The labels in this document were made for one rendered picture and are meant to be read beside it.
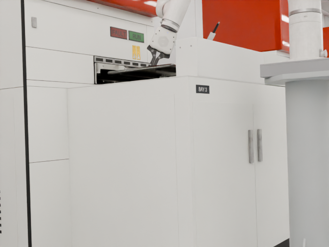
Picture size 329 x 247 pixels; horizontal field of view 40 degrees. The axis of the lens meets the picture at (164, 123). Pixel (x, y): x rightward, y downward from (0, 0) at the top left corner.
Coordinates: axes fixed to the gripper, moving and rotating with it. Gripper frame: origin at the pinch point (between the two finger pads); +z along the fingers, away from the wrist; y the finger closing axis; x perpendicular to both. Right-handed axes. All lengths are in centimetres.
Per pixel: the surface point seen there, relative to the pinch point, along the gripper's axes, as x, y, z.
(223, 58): -24.4, 23.0, -8.5
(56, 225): -4, -11, 79
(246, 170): -14, 52, 28
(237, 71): -16.4, 31.9, -7.9
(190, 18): 335, 31, -120
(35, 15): -9, -51, 4
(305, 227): -36, 73, 39
